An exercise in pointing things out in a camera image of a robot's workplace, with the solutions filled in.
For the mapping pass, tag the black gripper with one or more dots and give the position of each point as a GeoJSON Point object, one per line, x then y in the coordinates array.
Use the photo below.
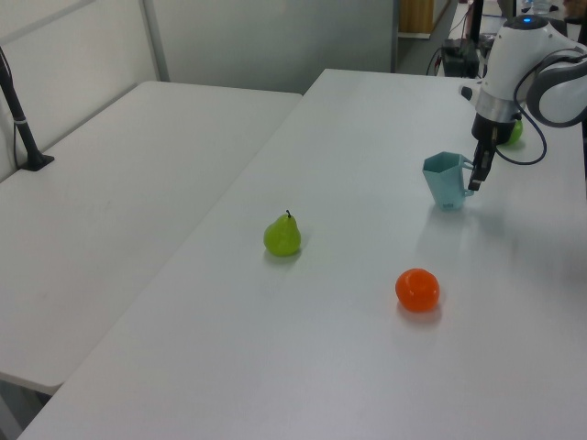
{"type": "Point", "coordinates": [488, 130]}

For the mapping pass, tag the light blue faceted mug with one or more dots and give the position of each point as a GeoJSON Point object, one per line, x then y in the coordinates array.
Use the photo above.
{"type": "Point", "coordinates": [442, 183]}

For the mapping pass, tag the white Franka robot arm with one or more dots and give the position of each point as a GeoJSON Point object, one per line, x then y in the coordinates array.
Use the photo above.
{"type": "Point", "coordinates": [513, 55]}

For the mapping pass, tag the green toy apple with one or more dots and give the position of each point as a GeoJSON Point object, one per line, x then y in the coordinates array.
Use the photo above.
{"type": "Point", "coordinates": [516, 134]}

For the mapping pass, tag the black electronics box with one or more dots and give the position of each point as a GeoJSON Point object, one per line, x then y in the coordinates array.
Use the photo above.
{"type": "Point", "coordinates": [458, 59]}

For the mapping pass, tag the orange toy tangerine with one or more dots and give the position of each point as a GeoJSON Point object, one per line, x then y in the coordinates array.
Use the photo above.
{"type": "Point", "coordinates": [417, 289]}

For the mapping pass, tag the black background pole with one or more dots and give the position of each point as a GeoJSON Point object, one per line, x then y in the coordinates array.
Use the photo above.
{"type": "Point", "coordinates": [477, 18]}

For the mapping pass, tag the wooden panel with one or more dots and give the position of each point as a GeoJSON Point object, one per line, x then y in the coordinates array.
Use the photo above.
{"type": "Point", "coordinates": [415, 18]}

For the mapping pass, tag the yellow-green toy pear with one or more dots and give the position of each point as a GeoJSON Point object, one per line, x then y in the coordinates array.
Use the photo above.
{"type": "Point", "coordinates": [282, 238]}

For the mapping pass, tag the white adjacent table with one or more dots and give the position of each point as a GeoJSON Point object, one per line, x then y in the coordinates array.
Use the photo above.
{"type": "Point", "coordinates": [114, 206]}

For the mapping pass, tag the grey metal partition post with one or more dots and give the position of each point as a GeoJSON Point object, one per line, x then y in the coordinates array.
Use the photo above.
{"type": "Point", "coordinates": [395, 36]}
{"type": "Point", "coordinates": [155, 41]}

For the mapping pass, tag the black camera pole with base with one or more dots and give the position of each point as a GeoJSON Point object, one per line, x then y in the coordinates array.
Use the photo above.
{"type": "Point", "coordinates": [20, 124]}

